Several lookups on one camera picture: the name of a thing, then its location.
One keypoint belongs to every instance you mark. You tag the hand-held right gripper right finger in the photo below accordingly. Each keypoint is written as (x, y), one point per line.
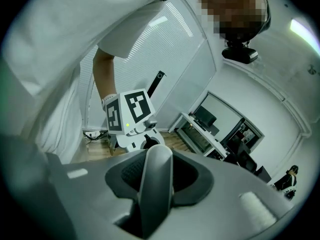
(237, 184)

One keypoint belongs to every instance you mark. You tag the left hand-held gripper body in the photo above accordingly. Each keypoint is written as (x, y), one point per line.
(135, 109)

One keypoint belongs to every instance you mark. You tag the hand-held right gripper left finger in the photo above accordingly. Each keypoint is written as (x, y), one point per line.
(87, 184)

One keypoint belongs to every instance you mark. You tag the person's left forearm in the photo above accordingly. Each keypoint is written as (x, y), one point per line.
(103, 76)

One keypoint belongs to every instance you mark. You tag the white wristband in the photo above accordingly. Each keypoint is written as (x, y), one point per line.
(107, 100)

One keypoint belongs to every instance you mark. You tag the white power strip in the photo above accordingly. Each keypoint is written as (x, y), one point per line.
(95, 134)

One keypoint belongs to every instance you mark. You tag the white desk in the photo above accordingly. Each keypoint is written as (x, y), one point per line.
(186, 117)

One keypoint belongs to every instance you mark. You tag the person's white shirt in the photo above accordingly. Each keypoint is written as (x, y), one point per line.
(62, 46)

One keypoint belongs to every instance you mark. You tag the person's head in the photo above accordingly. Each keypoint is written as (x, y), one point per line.
(230, 9)

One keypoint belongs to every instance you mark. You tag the ceiling light panel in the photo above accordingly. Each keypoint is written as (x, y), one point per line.
(302, 31)

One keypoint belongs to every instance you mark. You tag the black head camera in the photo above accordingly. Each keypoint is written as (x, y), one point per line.
(240, 54)

